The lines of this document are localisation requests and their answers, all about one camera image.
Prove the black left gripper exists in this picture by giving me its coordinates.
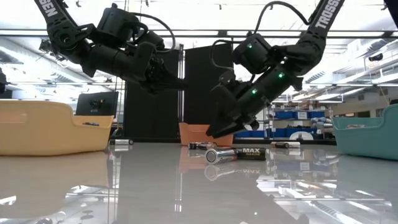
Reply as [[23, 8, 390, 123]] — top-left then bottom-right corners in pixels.
[[113, 42, 188, 94]]

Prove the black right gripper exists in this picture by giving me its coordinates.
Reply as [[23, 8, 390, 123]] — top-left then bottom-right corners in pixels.
[[206, 77, 280, 139]]

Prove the small dark battery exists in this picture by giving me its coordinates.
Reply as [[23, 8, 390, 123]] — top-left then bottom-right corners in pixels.
[[187, 141, 218, 151]]

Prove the black MAX alkaline battery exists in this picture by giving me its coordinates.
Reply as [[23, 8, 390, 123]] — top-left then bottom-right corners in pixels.
[[233, 146, 267, 161]]

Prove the black partition screen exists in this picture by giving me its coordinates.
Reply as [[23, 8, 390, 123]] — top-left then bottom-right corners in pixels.
[[124, 42, 236, 141]]

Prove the orange plastic bin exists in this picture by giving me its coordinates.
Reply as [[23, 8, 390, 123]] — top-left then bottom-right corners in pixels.
[[178, 122, 234, 147]]

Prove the black monitor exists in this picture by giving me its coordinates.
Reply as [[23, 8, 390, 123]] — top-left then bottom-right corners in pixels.
[[75, 90, 120, 118]]

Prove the yellow plastic bin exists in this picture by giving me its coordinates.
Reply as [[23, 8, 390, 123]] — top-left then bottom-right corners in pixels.
[[0, 100, 114, 157]]

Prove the green plastic bin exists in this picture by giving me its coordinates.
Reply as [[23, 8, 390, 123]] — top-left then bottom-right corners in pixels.
[[330, 104, 398, 162]]

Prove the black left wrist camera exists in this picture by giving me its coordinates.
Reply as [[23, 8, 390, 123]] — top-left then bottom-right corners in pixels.
[[136, 30, 166, 52]]

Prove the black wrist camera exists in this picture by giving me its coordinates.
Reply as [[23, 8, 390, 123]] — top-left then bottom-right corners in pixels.
[[136, 30, 166, 52], [218, 70, 238, 90]]

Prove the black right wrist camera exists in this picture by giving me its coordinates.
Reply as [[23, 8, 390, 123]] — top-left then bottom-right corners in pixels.
[[218, 70, 238, 90]]

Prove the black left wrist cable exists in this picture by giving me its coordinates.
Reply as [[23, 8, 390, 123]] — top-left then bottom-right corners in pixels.
[[129, 12, 177, 54]]

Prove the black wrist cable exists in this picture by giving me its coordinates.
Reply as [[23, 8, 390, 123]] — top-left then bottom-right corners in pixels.
[[129, 12, 177, 54], [254, 1, 312, 35]]

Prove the black overhead frame beam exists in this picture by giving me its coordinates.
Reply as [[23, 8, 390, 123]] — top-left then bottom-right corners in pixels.
[[0, 28, 398, 40]]

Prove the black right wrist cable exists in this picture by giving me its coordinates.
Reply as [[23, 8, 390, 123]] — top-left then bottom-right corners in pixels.
[[254, 1, 312, 35]]

